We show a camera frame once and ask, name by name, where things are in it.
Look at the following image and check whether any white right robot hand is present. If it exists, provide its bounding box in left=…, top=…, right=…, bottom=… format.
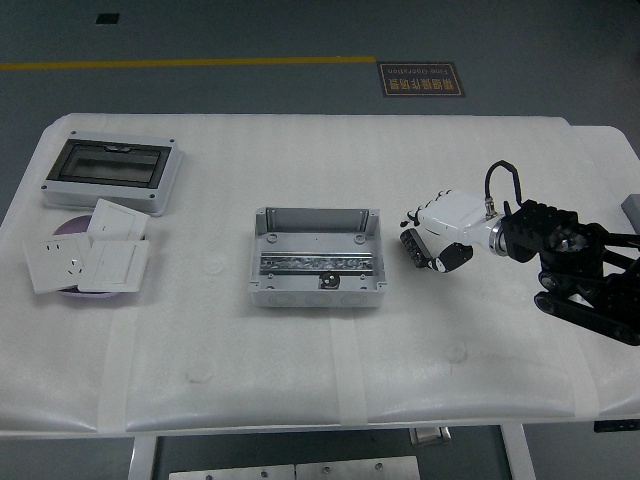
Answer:
left=398, top=188, right=494, bottom=275

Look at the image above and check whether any open grey junction box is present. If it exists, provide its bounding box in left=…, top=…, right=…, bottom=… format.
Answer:
left=248, top=205, right=389, bottom=309

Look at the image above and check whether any brown floor sign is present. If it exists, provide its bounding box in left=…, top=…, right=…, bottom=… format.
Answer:
left=377, top=62, right=466, bottom=99

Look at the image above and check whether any white foam table mat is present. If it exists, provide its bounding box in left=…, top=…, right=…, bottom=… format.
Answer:
left=0, top=112, right=619, bottom=434

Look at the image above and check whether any grey block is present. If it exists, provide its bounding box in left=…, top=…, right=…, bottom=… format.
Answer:
left=619, top=193, right=640, bottom=231

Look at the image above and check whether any purple round plate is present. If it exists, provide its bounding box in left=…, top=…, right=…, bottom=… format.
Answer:
left=52, top=215, right=149, bottom=301

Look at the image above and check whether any silver metal mounting rail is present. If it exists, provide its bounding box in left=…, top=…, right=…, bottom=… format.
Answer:
left=258, top=251, right=376, bottom=275

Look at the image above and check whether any silver metal bracket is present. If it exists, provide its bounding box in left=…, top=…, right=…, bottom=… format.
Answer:
left=409, top=425, right=453, bottom=446

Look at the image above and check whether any grey metal base plate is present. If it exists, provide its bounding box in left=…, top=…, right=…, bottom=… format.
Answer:
left=295, top=457, right=421, bottom=480
left=168, top=463, right=296, bottom=480

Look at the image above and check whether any white wall switch panel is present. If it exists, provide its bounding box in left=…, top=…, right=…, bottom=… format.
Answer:
left=78, top=239, right=151, bottom=293
left=88, top=198, right=150, bottom=241

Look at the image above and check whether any grey enclosure with clear lid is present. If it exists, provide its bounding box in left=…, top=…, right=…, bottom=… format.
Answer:
left=39, top=130, right=187, bottom=218

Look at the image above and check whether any white table frame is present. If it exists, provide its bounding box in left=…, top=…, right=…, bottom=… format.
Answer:
left=127, top=424, right=539, bottom=480

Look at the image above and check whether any white wall socket panel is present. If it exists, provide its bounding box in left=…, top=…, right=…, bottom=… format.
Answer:
left=23, top=233, right=94, bottom=295

